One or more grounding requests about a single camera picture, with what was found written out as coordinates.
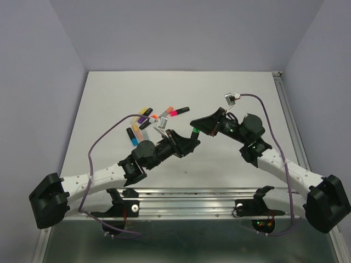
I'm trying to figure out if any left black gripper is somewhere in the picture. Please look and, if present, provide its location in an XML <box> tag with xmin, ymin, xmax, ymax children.
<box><xmin>146</xmin><ymin>129</ymin><xmax>200</xmax><ymax>170</ymax></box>

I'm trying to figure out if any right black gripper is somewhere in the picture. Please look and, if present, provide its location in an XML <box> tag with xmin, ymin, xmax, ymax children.
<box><xmin>189</xmin><ymin>107</ymin><xmax>249</xmax><ymax>145</ymax></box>

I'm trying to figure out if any black highlighter blue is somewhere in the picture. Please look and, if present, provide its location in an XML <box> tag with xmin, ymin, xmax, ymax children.
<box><xmin>126</xmin><ymin>128</ymin><xmax>138</xmax><ymax>146</ymax></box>

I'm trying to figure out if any black highlighter green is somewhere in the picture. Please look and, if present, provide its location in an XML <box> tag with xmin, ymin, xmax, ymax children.
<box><xmin>190</xmin><ymin>130</ymin><xmax>199</xmax><ymax>140</ymax></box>

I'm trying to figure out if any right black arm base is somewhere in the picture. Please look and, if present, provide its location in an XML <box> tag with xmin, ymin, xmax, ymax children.
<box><xmin>232</xmin><ymin>186</ymin><xmax>285</xmax><ymax>236</ymax></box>

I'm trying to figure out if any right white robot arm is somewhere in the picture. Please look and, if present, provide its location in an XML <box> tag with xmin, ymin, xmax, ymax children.
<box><xmin>190</xmin><ymin>107</ymin><xmax>350</xmax><ymax>233</ymax></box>

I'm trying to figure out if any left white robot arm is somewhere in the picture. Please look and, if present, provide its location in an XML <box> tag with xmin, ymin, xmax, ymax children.
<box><xmin>29</xmin><ymin>130</ymin><xmax>200</xmax><ymax>229</ymax></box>

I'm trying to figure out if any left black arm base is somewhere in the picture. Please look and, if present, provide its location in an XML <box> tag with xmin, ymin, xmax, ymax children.
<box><xmin>86</xmin><ymin>188</ymin><xmax>141</xmax><ymax>239</ymax></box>

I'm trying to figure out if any black highlighter pink cap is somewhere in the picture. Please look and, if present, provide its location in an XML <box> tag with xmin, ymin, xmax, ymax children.
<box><xmin>170</xmin><ymin>107</ymin><xmax>190</xmax><ymax>117</ymax></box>

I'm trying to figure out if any translucent highlighter mint green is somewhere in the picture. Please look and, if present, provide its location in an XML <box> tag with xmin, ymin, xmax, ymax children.
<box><xmin>141</xmin><ymin>129</ymin><xmax>150</xmax><ymax>141</ymax></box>

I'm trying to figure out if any black highlighter orange cap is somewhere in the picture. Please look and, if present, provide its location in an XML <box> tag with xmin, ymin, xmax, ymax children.
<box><xmin>139</xmin><ymin>115</ymin><xmax>158</xmax><ymax>130</ymax></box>

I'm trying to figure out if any black highlighter purple cap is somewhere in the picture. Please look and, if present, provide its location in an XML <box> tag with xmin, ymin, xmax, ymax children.
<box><xmin>137</xmin><ymin>107</ymin><xmax>153</xmax><ymax>124</ymax></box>

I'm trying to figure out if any yellow translucent highlighter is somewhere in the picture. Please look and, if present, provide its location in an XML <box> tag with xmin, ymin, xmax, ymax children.
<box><xmin>129</xmin><ymin>107</ymin><xmax>148</xmax><ymax>125</ymax></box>

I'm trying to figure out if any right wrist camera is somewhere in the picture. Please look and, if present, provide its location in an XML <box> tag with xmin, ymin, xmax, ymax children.
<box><xmin>224</xmin><ymin>93</ymin><xmax>241</xmax><ymax>111</ymax></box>

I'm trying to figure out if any aluminium front rail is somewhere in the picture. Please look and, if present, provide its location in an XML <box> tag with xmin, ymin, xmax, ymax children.
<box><xmin>48</xmin><ymin>187</ymin><xmax>337</xmax><ymax>220</ymax></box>

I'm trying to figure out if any aluminium rail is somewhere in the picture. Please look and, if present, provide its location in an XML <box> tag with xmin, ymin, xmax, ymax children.
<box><xmin>272</xmin><ymin>72</ymin><xmax>310</xmax><ymax>170</ymax></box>
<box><xmin>48</xmin><ymin>187</ymin><xmax>337</xmax><ymax>220</ymax></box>

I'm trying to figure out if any aluminium right rail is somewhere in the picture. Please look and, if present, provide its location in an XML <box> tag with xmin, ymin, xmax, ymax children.
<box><xmin>272</xmin><ymin>72</ymin><xmax>310</xmax><ymax>170</ymax></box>

